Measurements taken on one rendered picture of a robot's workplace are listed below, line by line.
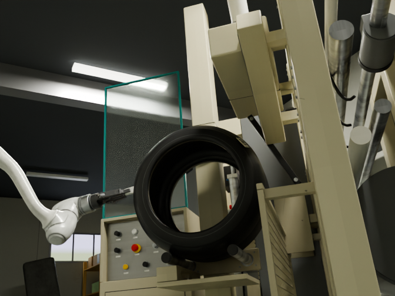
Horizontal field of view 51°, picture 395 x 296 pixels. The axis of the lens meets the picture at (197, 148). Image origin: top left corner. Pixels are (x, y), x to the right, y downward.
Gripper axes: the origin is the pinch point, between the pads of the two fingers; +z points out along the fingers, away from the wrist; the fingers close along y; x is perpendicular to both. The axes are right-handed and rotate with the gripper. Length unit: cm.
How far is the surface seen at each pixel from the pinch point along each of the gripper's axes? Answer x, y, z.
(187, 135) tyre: -12.2, -12.7, 35.0
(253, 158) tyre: 6, -10, 60
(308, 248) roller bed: 44, 19, 71
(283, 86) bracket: -35, 12, 84
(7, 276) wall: -141, 618, -556
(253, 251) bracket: 38, 24, 47
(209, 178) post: -4.0, 26.2, 33.6
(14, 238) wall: -224, 623, -539
